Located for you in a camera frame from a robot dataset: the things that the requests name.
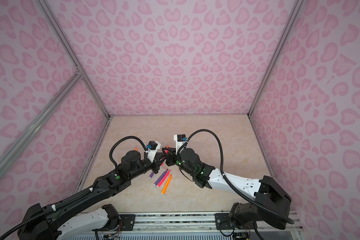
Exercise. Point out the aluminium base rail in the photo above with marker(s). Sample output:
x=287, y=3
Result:
x=176, y=226

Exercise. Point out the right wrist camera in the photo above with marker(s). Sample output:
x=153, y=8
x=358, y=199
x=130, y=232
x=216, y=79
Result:
x=180, y=141

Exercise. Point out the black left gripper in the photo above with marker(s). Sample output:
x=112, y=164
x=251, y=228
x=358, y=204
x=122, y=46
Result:
x=157, y=165

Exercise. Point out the aluminium corner post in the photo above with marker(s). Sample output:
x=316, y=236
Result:
x=285, y=34
x=64, y=41

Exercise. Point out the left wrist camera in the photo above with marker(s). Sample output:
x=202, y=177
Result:
x=152, y=148

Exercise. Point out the aluminium diagonal wall bar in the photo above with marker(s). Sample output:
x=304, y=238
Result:
x=15, y=150

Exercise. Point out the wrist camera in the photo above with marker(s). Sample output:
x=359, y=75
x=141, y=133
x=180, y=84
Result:
x=180, y=141
x=152, y=148

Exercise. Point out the purple pen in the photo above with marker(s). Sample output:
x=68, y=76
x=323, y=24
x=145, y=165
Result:
x=160, y=178

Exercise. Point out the aluminium corner post right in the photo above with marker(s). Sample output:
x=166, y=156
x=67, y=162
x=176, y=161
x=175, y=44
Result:
x=285, y=34

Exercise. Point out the orange pen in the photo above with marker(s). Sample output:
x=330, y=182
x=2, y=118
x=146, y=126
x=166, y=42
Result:
x=166, y=185

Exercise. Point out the small pink pen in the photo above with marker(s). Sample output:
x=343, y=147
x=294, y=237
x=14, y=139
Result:
x=166, y=156

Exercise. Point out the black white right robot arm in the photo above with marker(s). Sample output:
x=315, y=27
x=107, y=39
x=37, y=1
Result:
x=265, y=199

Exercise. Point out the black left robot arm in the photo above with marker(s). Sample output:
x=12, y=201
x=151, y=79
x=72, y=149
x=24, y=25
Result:
x=47, y=223

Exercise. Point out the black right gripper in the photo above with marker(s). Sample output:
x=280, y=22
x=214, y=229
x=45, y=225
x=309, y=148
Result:
x=169, y=160

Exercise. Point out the aluminium corner post left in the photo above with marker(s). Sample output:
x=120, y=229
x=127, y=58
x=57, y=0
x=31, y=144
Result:
x=64, y=41

